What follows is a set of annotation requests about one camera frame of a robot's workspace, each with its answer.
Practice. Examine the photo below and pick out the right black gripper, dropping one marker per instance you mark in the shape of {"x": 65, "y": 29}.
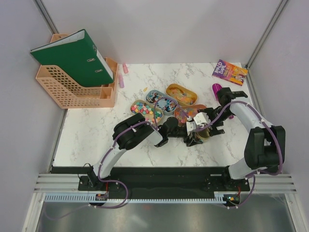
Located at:
{"x": 213, "y": 130}

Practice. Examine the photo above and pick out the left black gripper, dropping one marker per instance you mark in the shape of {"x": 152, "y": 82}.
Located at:
{"x": 192, "y": 142}

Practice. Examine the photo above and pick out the clear glass jar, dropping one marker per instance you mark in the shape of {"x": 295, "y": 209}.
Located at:
{"x": 201, "y": 136}

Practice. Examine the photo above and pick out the gold jar lid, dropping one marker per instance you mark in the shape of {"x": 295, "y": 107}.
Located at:
{"x": 204, "y": 133}

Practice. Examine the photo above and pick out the pink gummy star tray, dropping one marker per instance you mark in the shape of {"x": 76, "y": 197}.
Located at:
{"x": 190, "y": 110}

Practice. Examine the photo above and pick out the magenta plastic scoop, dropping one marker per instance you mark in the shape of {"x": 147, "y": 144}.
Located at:
{"x": 216, "y": 90}

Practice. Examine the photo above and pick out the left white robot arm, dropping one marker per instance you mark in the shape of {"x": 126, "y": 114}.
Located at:
{"x": 134, "y": 130}

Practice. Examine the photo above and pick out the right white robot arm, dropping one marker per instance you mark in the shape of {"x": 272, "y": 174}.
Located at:
{"x": 264, "y": 151}

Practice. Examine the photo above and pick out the yellow candy tray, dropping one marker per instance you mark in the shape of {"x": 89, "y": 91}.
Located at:
{"x": 183, "y": 96}

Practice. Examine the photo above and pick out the blue lollipop tray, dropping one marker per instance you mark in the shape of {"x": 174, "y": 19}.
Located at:
{"x": 167, "y": 104}

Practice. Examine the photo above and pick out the Roald Dahl paperback book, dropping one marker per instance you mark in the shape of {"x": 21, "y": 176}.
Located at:
{"x": 230, "y": 72}

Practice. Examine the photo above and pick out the beige candy tray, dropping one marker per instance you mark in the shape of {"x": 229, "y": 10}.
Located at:
{"x": 147, "y": 110}

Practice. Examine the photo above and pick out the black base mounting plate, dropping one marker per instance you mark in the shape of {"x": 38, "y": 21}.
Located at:
{"x": 158, "y": 183}

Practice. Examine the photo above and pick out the pink highlighter marker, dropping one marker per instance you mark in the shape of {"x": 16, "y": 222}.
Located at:
{"x": 125, "y": 69}
{"x": 121, "y": 81}

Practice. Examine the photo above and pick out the peach desk organizer box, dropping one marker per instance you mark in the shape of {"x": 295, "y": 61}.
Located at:
{"x": 108, "y": 92}

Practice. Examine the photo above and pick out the peach mesh file basket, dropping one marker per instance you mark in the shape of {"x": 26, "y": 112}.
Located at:
{"x": 66, "y": 91}

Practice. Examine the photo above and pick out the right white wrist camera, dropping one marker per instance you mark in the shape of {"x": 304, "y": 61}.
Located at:
{"x": 201, "y": 119}

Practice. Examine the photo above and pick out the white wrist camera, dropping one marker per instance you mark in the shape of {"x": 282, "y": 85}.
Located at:
{"x": 201, "y": 119}
{"x": 190, "y": 126}

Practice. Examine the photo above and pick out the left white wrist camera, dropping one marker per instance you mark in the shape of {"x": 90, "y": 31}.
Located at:
{"x": 190, "y": 126}

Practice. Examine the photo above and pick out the green ring binder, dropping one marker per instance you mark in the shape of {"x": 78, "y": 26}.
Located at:
{"x": 79, "y": 57}

